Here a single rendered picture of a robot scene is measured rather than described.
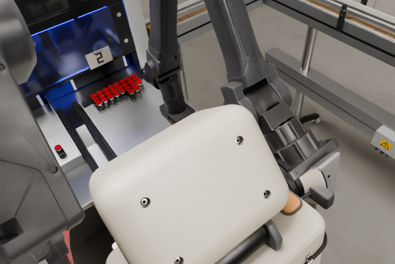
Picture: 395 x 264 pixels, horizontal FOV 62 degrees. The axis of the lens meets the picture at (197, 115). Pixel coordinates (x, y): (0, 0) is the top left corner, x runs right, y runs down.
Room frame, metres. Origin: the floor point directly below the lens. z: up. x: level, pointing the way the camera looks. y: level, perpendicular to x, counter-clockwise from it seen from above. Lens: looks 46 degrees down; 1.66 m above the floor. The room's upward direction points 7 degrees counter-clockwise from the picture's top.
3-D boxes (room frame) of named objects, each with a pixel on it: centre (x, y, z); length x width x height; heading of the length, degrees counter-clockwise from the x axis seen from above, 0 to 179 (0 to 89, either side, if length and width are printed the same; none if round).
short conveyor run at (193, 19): (1.38, -0.06, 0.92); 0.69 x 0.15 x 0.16; 121
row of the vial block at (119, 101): (0.87, 0.26, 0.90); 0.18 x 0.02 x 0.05; 121
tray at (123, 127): (0.78, 0.20, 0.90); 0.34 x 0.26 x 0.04; 31
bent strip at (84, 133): (0.66, 0.33, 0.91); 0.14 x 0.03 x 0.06; 32
